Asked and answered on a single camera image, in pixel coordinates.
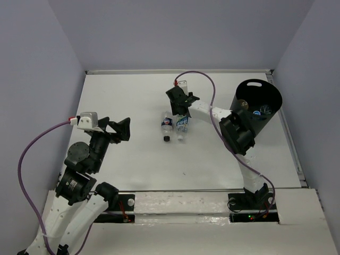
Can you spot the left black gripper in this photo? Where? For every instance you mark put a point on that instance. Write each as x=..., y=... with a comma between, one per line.
x=123, y=129

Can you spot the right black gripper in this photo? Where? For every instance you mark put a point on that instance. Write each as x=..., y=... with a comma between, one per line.
x=173, y=109

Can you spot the clear bottle green-blue label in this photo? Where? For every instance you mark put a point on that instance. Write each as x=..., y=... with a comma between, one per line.
x=182, y=123

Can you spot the clear bottle black cap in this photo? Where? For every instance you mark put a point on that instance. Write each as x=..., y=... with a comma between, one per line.
x=167, y=126

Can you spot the orange juice bottle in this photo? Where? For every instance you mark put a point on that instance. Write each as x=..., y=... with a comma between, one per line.
x=244, y=104

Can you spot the clear bottle blue label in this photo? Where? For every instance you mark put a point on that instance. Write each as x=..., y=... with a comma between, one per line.
x=264, y=111

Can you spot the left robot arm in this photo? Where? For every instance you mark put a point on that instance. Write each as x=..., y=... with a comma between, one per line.
x=78, y=199

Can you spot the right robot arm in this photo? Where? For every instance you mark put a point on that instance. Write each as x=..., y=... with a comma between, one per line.
x=237, y=135

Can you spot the black round bin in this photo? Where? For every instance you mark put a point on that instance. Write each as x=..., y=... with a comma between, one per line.
x=257, y=93

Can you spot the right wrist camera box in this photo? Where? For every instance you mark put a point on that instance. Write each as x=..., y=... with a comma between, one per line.
x=183, y=85

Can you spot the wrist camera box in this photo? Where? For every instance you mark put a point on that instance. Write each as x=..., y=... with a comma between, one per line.
x=88, y=121
x=183, y=85

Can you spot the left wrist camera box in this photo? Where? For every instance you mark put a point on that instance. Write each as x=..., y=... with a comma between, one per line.
x=88, y=121

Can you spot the aluminium back rail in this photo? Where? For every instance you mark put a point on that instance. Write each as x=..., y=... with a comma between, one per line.
x=175, y=71

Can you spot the aluminium rail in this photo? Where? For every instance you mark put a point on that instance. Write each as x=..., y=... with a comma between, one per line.
x=285, y=169
x=175, y=71

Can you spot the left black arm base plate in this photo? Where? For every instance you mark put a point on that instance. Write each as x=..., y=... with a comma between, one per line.
x=120, y=213

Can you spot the aluminium right rail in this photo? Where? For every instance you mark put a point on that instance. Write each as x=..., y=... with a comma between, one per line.
x=285, y=169

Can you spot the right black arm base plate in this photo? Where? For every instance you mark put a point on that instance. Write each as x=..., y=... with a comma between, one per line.
x=242, y=212

